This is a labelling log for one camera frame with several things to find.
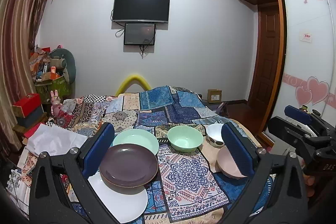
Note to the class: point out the right hand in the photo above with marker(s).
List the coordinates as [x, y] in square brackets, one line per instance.
[309, 182]

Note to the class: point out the patchwork patterned bedspread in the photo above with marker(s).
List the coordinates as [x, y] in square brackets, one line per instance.
[156, 156]

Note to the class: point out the mint green plate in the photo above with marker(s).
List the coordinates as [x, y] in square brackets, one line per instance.
[139, 137]

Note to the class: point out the yellow foam arch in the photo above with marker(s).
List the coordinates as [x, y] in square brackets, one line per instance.
[130, 80]

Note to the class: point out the green storage box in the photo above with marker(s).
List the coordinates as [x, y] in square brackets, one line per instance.
[60, 84]

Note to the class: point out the small cardboard box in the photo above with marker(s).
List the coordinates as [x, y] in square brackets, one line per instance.
[214, 96]

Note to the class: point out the white spotted bowl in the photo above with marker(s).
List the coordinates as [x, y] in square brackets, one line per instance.
[214, 135]

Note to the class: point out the red box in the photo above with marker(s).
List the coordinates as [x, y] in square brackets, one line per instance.
[25, 106]

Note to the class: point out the small black wall monitor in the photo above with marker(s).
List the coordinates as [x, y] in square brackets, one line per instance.
[139, 34]

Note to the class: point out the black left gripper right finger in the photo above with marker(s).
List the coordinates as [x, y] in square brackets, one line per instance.
[287, 201]

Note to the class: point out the mint green bowl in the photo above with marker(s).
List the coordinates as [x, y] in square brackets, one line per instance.
[185, 138]

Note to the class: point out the brown wooden door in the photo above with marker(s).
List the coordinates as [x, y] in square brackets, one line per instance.
[268, 44]

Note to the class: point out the white flat plate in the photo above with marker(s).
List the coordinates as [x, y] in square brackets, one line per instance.
[125, 204]

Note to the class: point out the striped brown curtain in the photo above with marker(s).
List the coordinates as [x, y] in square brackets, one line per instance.
[20, 21]

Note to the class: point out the white sliding wardrobe door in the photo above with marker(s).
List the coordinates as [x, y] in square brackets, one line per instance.
[309, 69]

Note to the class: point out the pink bunny toy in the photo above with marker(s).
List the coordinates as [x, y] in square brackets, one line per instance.
[55, 103]

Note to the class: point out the white paper sheet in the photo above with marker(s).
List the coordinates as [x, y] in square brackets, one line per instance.
[54, 140]

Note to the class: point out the dark blue box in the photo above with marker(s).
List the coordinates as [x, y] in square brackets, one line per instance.
[31, 118]

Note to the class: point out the pink bowl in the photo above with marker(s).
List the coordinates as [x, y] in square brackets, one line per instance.
[227, 164]

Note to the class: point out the dark purple plate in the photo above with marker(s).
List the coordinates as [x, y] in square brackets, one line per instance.
[128, 166]

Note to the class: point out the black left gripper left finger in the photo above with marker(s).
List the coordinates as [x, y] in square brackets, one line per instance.
[49, 202]

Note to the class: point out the black wall television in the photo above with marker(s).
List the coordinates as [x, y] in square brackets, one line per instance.
[152, 11]

